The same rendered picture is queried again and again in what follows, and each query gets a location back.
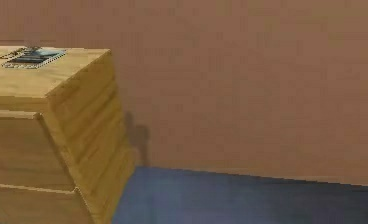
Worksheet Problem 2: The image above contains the yellow wooden chest of drawers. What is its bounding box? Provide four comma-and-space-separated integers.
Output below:
0, 44, 140, 224

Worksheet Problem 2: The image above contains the grey flat patterned object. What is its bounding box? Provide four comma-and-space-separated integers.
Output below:
0, 46, 68, 70

